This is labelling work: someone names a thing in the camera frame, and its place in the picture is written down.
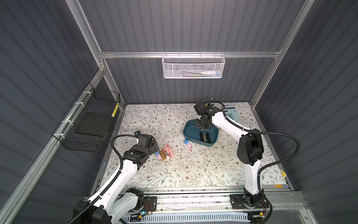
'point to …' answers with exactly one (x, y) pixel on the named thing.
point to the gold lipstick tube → (204, 137)
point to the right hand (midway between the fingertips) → (202, 125)
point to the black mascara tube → (208, 137)
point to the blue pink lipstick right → (188, 143)
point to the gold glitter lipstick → (162, 155)
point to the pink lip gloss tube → (166, 150)
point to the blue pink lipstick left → (158, 156)
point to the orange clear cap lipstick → (163, 150)
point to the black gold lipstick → (201, 136)
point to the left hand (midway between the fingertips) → (150, 147)
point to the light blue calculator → (231, 111)
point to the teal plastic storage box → (191, 133)
